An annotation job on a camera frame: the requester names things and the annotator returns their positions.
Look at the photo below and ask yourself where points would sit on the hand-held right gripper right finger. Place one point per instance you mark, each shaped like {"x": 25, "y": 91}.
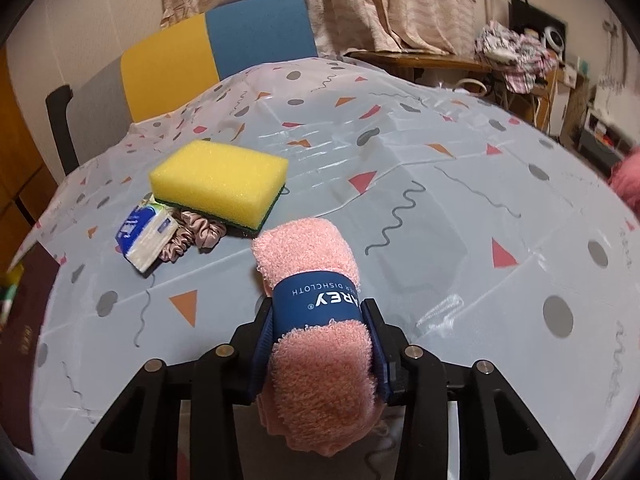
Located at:
{"x": 382, "y": 375}

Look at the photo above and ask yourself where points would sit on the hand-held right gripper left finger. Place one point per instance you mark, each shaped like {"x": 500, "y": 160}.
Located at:
{"x": 263, "y": 355}

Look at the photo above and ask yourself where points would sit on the pink towel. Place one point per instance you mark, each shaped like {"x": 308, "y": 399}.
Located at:
{"x": 320, "y": 380}

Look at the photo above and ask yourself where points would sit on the pink satin scrunchie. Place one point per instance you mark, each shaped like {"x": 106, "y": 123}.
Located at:
{"x": 200, "y": 232}

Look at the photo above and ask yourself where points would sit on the blue tissue pack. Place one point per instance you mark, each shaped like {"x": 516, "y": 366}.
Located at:
{"x": 145, "y": 240}

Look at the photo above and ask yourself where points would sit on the yellow green scouring sponge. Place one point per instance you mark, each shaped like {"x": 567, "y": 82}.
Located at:
{"x": 220, "y": 180}

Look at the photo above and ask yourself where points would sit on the gold tin box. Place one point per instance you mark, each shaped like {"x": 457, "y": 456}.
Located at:
{"x": 25, "y": 340}

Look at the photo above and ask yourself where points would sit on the patterned white tablecloth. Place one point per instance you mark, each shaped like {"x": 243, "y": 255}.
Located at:
{"x": 450, "y": 185}

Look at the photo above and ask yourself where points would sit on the grey yellow blue chair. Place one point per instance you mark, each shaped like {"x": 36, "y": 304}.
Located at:
{"x": 165, "y": 60}

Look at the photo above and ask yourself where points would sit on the grey drawer unit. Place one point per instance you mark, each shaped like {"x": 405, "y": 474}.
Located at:
{"x": 600, "y": 152}

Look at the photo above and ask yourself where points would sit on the wooden wardrobe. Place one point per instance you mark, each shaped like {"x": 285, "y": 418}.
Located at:
{"x": 20, "y": 160}

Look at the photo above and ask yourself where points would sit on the black rolled mat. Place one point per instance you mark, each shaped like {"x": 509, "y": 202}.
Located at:
{"x": 57, "y": 120}

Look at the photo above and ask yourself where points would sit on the wooden side table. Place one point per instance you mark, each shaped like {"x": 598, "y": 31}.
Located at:
{"x": 425, "y": 62}

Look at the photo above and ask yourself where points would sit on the pink fluffy cushion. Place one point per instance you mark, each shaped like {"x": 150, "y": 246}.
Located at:
{"x": 627, "y": 175}

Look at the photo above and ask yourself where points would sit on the pile of clothes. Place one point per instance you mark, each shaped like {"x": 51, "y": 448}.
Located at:
{"x": 515, "y": 55}

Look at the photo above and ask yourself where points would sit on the pink patterned curtain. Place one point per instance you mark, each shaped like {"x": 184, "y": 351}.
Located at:
{"x": 350, "y": 0}

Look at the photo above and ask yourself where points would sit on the black board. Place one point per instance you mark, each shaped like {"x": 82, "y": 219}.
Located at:
{"x": 530, "y": 17}

